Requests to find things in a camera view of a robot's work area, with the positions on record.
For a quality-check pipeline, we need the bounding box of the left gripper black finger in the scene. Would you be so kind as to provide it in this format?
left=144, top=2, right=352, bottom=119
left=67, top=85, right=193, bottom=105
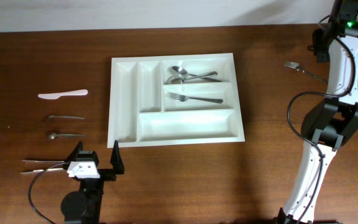
left=110, top=140, right=125, bottom=175
left=63, top=141, right=83, bottom=170

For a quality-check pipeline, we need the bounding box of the metal spoon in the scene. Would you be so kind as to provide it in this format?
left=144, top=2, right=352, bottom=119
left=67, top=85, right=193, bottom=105
left=165, top=72, right=218, bottom=84
left=170, top=66, right=215, bottom=80

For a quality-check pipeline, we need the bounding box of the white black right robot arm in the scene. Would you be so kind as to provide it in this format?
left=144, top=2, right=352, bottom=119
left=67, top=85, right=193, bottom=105
left=273, top=0, right=358, bottom=223

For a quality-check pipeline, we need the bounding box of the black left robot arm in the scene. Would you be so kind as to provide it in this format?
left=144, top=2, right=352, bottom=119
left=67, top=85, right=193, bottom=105
left=60, top=141, right=125, bottom=223

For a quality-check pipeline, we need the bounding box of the small metal teaspoon left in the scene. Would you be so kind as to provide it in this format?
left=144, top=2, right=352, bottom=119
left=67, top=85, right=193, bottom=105
left=46, top=131, right=85, bottom=140

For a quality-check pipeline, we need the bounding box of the small metal fork left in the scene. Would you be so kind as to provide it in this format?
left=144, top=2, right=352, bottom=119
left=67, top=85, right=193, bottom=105
left=44, top=114, right=85, bottom=122

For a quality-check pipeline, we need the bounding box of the white plastic knife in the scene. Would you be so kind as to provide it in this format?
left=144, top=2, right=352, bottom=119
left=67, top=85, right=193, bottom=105
left=37, top=89, right=88, bottom=100

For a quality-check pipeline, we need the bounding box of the white plastic cutlery tray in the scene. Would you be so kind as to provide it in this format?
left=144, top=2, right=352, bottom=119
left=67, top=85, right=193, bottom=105
left=107, top=53, right=245, bottom=148

